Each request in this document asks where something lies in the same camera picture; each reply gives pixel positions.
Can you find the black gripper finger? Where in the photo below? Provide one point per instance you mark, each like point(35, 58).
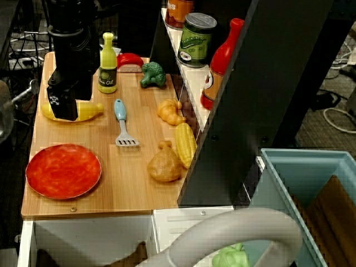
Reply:
point(65, 107)
point(84, 91)

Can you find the brown cardboard piece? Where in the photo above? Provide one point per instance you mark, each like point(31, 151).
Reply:
point(130, 257)

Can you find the orange beans toy can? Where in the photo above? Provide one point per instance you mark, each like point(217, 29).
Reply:
point(178, 14)

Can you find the blue plastic bin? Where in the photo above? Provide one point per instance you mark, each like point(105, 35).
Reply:
point(281, 178)

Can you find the red ketchup toy bottle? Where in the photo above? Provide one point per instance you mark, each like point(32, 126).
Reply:
point(219, 61)

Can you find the black kitchen frame panel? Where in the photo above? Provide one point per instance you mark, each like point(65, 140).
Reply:
point(250, 97)

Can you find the white power strip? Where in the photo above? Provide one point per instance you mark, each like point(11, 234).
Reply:
point(23, 62)

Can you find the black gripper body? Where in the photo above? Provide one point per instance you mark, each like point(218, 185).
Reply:
point(71, 78)

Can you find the red tuna sushi toy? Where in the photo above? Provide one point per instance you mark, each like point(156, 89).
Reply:
point(129, 59)

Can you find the light green toy pepper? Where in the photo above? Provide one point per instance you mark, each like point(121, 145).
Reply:
point(229, 257)

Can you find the red round plate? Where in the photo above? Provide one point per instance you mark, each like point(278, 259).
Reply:
point(63, 171)

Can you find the grey toy faucet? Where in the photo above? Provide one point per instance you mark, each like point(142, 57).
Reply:
point(236, 222)

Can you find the toy croissant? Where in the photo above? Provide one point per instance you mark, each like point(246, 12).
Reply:
point(169, 111)

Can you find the green peas toy can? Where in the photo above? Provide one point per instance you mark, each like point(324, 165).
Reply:
point(194, 44)

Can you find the white toy sink unit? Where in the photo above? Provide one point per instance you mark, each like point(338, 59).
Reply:
point(91, 233)

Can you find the olive oil toy bottle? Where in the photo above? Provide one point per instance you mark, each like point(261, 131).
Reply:
point(107, 64)

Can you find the yellow toy corn cob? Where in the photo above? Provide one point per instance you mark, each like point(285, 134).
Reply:
point(185, 143)

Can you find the brown board inside bin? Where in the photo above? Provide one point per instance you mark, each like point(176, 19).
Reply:
point(331, 217)

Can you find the yellow toy banana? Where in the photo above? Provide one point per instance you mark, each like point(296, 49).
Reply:
point(89, 110)

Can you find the toy chicken drumstick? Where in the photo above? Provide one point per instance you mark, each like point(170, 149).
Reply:
point(164, 165)

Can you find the green toy broccoli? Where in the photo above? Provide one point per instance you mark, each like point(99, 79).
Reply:
point(152, 73)

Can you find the metal clamp bar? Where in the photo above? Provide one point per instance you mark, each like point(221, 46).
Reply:
point(25, 93)

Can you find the white kitchen shelf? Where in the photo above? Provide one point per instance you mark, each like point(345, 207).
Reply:
point(192, 80)

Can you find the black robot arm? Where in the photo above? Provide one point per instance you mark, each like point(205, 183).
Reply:
point(72, 47)

